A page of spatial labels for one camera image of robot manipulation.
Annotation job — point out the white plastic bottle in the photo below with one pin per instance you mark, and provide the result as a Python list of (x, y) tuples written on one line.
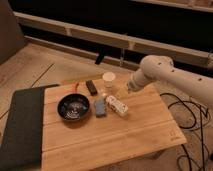
[(116, 105)]

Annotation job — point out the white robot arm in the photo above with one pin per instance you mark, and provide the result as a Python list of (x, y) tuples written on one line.
[(154, 67)]

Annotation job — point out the black ceramic bowl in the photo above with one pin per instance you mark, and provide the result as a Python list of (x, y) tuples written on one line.
[(73, 107)]

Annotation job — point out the white paper cup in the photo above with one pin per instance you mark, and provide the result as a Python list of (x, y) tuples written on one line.
[(108, 78)]

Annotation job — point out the black remote control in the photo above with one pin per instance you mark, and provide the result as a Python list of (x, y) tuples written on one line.
[(91, 87)]

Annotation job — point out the blue sponge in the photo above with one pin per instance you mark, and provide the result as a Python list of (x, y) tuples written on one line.
[(100, 108)]

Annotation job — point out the black stand leg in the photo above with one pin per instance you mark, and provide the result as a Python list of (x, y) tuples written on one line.
[(100, 57)]

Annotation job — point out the wooden table board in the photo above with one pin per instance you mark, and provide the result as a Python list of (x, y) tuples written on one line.
[(96, 142)]

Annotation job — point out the dark grey mat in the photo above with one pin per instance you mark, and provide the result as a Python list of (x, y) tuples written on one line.
[(22, 138)]

